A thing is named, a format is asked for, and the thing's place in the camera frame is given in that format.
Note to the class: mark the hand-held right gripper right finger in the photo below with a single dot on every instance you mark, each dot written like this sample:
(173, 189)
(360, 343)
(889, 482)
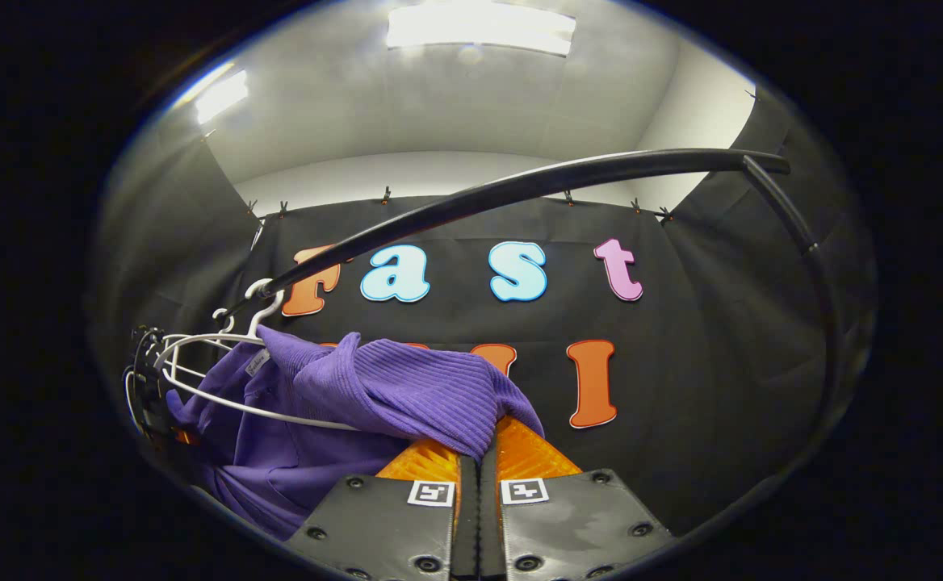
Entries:
(568, 524)

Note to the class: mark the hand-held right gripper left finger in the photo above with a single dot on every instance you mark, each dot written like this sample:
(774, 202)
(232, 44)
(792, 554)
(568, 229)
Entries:
(391, 524)

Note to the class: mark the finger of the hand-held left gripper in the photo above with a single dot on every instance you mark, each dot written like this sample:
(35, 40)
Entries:
(148, 379)

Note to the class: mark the white plastic hanger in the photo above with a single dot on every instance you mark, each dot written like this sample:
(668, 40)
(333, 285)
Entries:
(224, 321)
(266, 300)

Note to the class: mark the black clothes rail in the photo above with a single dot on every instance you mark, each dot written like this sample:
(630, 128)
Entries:
(568, 173)

